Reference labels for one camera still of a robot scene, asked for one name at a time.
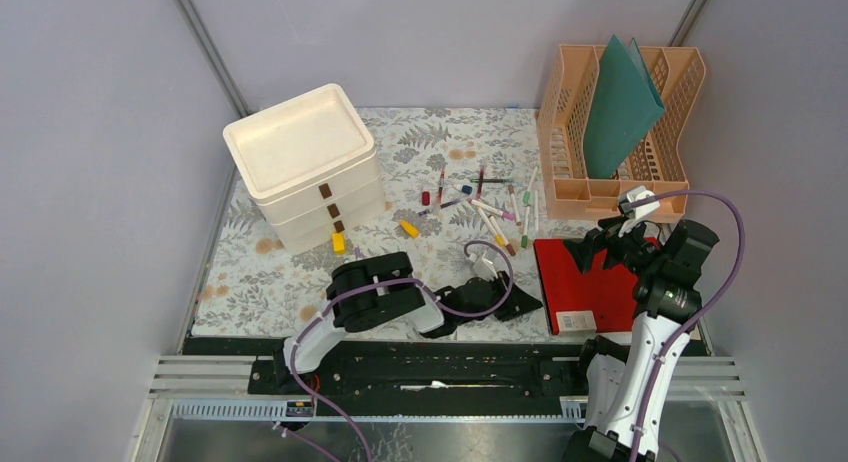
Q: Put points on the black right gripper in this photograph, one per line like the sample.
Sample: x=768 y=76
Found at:
x=612 y=235

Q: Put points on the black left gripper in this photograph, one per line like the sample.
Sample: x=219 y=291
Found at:
x=519 y=303

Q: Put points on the red file folder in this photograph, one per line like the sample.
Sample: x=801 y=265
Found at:
x=597 y=302

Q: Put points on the teal file folder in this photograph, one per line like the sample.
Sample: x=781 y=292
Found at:
x=626 y=104

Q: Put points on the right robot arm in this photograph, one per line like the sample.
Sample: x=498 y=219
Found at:
x=627 y=386

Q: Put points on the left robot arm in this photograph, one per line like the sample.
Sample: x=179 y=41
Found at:
x=369 y=293

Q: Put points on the floral desk mat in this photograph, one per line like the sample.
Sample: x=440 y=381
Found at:
x=257 y=288

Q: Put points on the dark red capped white marker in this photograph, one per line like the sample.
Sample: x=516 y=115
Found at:
x=508 y=246

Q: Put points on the yellow capped white marker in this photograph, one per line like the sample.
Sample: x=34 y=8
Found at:
x=491 y=228

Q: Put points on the light green capped marker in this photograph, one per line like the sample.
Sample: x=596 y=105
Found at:
x=528 y=193

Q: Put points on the yellow ink bottle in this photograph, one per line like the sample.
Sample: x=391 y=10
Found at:
x=409 y=229

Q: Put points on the purple clear pen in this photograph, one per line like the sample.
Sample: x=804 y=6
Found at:
x=444 y=205

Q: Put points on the green clear pen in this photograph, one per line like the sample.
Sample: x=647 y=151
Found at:
x=491 y=181

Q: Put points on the pink clear pen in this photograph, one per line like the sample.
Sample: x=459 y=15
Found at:
x=481 y=175

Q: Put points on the orange clear pen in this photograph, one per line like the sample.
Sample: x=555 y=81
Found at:
x=440 y=191

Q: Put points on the peach plastic file organizer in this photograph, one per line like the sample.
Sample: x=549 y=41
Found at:
x=678 y=73

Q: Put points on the yellow block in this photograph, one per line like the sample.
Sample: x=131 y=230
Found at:
x=339 y=243

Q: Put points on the cream drawer unit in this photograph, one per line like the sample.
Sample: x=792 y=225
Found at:
x=310 y=165

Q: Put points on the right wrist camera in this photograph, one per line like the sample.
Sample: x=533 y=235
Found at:
x=636 y=206

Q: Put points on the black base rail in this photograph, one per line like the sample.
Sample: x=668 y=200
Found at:
x=355 y=368

